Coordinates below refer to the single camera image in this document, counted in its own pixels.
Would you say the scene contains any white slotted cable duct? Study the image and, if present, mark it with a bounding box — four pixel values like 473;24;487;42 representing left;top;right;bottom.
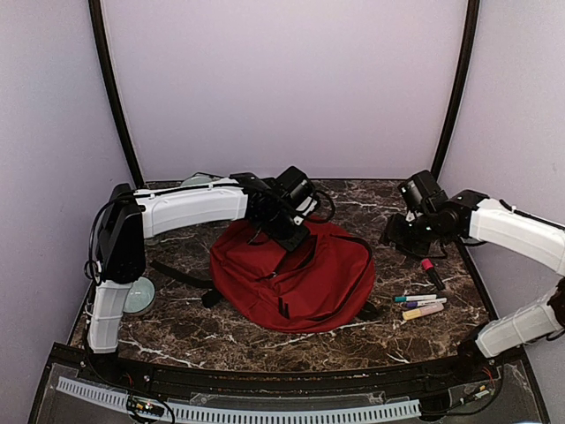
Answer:
55;376;421;424

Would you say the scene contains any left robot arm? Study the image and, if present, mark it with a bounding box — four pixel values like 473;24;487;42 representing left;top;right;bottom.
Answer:
85;166;320;385

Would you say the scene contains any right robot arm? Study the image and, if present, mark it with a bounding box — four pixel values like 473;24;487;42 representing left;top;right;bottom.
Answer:
381;170;564;383

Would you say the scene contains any pink black highlighter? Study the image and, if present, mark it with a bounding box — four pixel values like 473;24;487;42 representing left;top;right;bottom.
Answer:
421;258;446;291

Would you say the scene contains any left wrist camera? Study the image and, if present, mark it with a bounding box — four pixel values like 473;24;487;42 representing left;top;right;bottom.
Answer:
296;194;320;216

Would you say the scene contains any left black frame post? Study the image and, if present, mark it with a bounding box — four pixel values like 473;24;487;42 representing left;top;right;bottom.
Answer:
87;0;145;188

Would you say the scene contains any yellow pink pastel highlighter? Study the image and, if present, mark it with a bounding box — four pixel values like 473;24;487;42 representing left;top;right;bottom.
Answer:
403;303;444;321

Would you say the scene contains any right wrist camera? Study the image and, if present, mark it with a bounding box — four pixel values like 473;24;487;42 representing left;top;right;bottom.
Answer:
405;211;417;223

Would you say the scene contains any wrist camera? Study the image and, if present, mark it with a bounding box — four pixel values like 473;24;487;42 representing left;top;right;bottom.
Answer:
405;211;417;223
296;194;320;216

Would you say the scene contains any teal bowl on plate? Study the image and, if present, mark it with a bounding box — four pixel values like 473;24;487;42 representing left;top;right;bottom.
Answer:
181;174;217;186

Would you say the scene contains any red student backpack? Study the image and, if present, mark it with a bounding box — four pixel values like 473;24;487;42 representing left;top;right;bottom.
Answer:
150;220;381;334

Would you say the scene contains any purple cap marker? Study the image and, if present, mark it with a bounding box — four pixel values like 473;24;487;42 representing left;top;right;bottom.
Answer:
404;298;447;309

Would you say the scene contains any black frame post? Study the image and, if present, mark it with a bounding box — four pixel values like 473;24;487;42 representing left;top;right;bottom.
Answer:
87;0;145;188
431;0;480;179

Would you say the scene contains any teal ceramic bowl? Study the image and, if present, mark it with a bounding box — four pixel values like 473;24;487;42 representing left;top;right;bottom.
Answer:
124;276;155;315

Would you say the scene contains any teal cap marker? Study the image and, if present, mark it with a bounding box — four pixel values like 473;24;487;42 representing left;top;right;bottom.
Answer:
393;294;437;303

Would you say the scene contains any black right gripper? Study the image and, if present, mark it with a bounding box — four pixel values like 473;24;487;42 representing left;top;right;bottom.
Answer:
380;212;441;261

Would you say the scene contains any right black frame post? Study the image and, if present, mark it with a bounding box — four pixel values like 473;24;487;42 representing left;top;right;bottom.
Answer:
431;0;480;179

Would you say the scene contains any black front rail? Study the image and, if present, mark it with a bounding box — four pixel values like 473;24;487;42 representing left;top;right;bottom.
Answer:
48;343;502;398

